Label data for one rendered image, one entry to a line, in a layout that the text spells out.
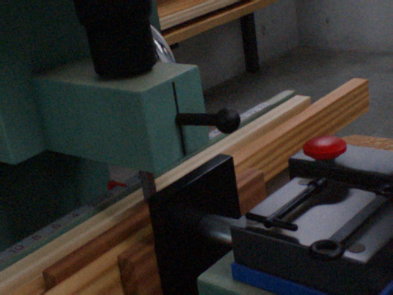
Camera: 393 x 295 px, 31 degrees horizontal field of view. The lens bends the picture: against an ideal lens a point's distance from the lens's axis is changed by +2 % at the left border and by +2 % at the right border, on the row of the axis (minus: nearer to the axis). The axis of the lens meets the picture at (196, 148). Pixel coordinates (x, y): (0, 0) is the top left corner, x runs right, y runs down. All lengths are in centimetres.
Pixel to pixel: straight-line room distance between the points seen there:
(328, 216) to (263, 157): 28
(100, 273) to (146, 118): 12
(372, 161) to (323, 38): 413
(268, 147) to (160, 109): 22
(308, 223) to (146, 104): 16
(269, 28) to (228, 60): 43
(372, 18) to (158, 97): 391
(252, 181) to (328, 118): 23
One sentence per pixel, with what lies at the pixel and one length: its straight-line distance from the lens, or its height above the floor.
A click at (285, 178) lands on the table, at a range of 74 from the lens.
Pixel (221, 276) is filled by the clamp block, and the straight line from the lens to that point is 48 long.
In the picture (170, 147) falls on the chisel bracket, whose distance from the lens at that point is 55.
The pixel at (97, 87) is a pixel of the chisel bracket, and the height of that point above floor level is 107.
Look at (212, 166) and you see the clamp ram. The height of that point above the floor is 99.
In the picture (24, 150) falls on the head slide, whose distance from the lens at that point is 63.
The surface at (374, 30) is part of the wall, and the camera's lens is 442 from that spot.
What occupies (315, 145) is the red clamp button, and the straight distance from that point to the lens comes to 50.
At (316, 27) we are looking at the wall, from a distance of 463.
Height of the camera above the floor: 122
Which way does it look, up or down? 22 degrees down
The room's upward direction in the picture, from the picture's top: 9 degrees counter-clockwise
